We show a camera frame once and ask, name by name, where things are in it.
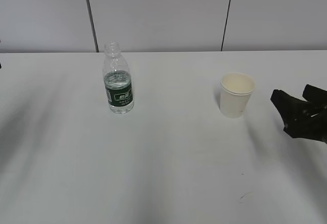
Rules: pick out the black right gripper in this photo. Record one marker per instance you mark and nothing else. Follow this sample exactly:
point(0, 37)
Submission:
point(303, 119)

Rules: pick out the white paper cup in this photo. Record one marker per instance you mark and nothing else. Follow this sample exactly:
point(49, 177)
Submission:
point(236, 90)

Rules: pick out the clear water bottle green label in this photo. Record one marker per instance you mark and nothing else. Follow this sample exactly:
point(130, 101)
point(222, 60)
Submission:
point(117, 80)

